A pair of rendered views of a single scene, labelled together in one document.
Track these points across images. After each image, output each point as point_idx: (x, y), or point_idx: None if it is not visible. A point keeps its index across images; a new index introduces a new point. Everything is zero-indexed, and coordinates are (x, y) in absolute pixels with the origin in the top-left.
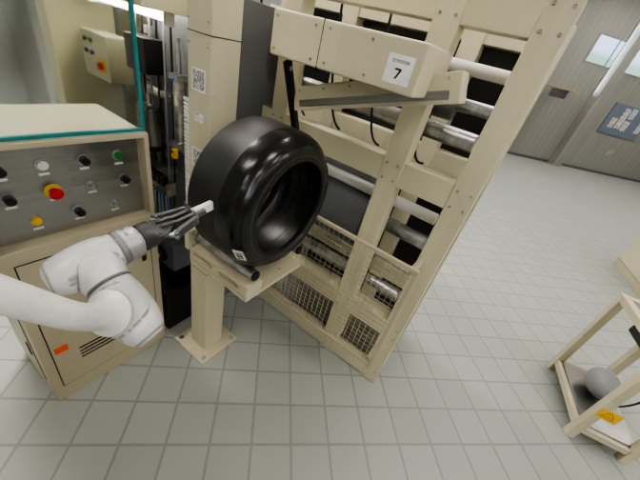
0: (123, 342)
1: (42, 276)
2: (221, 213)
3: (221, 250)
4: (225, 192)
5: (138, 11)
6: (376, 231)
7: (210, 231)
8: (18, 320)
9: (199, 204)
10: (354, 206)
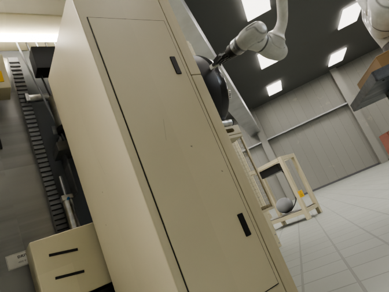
0: (286, 46)
1: (261, 22)
2: (216, 69)
3: (219, 102)
4: (210, 62)
5: (41, 37)
6: None
7: (216, 84)
8: (226, 162)
9: (204, 72)
10: None
